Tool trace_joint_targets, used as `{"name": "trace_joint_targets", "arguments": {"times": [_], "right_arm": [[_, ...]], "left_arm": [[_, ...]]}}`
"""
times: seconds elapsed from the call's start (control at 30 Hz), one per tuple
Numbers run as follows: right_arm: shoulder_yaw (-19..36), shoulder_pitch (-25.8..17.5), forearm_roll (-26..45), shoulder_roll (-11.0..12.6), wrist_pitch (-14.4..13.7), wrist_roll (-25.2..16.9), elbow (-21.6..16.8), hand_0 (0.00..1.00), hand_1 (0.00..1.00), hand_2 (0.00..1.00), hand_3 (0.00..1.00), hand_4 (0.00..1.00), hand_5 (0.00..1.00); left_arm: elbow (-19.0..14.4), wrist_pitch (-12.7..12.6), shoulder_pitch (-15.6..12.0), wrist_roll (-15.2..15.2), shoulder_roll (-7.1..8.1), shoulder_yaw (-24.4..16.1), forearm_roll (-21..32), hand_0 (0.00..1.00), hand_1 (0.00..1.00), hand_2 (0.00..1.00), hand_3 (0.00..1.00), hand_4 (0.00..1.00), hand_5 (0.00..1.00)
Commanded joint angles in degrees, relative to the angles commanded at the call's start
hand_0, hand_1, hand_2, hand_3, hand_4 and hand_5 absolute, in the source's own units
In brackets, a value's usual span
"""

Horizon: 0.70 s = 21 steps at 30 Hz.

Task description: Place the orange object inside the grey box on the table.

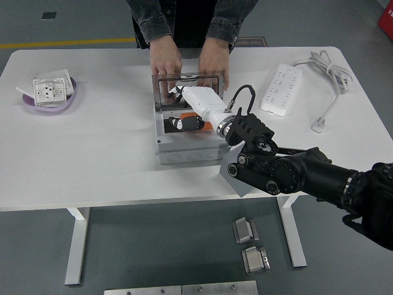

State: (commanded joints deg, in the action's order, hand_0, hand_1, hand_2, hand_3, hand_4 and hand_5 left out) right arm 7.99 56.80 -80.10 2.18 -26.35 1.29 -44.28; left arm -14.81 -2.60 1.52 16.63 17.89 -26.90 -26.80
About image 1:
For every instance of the person's left hand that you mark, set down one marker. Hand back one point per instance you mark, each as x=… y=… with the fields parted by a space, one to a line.
x=215 y=60

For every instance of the person's right hand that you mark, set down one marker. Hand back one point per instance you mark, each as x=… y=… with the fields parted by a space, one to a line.
x=165 y=56

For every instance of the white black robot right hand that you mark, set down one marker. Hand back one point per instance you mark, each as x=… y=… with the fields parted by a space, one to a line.
x=202 y=98

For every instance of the orange cylinder object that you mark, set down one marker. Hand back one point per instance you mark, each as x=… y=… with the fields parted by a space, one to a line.
x=207 y=126

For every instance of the grey electrical box clear lid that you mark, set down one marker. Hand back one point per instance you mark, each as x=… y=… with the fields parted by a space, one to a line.
x=190 y=150

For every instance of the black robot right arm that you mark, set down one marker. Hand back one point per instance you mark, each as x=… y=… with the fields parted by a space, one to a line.
x=291 y=172

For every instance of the person's left forearm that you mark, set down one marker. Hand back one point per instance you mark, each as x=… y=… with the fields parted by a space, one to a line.
x=227 y=24

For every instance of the person's right forearm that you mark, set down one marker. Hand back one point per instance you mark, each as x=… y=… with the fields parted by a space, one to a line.
x=150 y=21

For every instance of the person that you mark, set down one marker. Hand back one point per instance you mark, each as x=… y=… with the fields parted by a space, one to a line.
x=190 y=24

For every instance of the dark floor sign orange text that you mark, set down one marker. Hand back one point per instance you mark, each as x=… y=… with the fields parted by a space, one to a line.
x=251 y=42

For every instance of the white power strip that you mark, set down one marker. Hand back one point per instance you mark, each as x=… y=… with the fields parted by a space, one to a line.
x=281 y=89

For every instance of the yellow floor tape line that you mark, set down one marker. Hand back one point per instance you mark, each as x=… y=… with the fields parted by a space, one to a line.
x=76 y=42

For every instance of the grey cube holder block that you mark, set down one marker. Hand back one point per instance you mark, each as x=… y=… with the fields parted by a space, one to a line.
x=238 y=187

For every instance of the white socket panel printed back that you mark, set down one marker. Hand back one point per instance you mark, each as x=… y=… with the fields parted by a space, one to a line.
x=49 y=92

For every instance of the black floor hatch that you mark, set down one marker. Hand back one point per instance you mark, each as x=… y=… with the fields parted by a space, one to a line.
x=49 y=15

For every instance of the purple bowl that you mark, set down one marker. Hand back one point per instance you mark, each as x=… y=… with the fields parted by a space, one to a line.
x=49 y=108

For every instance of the silver metal block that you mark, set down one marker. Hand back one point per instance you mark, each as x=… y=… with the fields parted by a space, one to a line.
x=255 y=261
x=244 y=230

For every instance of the red sign board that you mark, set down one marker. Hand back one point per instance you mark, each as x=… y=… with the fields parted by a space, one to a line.
x=387 y=21

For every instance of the silver metal plate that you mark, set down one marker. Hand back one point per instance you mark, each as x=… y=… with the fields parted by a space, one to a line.
x=218 y=289
x=141 y=290

